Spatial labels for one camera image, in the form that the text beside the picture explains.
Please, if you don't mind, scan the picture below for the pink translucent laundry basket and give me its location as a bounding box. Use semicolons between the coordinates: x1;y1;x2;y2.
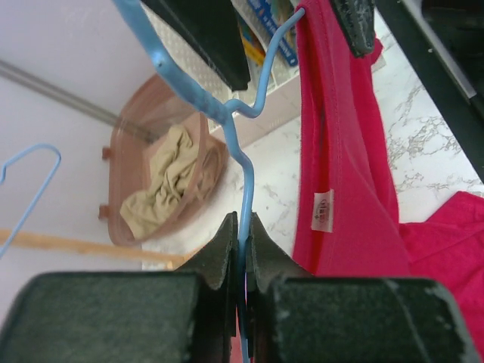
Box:
99;76;228;247

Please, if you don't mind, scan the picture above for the blue cover book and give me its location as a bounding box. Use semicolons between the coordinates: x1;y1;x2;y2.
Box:
245;0;299;68

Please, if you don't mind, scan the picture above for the yellow blue book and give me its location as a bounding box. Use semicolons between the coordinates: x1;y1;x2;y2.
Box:
237;16;265;66

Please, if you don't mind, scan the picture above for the magenta t shirt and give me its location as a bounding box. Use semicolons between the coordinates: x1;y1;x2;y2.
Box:
293;1;483;351

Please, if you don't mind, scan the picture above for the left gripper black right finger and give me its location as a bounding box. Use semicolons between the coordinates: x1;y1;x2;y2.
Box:
247;215;480;362

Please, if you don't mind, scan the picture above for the light blue wire hanger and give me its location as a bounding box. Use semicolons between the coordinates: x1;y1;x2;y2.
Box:
114;1;305;362
1;143;62;256

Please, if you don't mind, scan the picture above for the wooden clothes rack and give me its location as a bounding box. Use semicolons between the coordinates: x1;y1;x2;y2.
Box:
11;232;192;269

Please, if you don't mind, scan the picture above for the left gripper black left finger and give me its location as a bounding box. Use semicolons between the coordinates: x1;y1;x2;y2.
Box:
1;213;237;362

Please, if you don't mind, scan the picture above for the white plastic file organizer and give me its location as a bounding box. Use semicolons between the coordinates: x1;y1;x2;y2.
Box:
142;1;300;127

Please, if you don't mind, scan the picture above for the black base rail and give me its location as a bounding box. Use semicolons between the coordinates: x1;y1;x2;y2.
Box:
376;1;483;178

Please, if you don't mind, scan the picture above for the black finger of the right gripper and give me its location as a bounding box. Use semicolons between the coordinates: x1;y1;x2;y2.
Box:
330;0;375;57
143;0;251;91

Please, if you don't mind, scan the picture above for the beige crumpled garment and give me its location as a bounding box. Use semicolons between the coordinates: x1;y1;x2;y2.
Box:
120;125;199;240

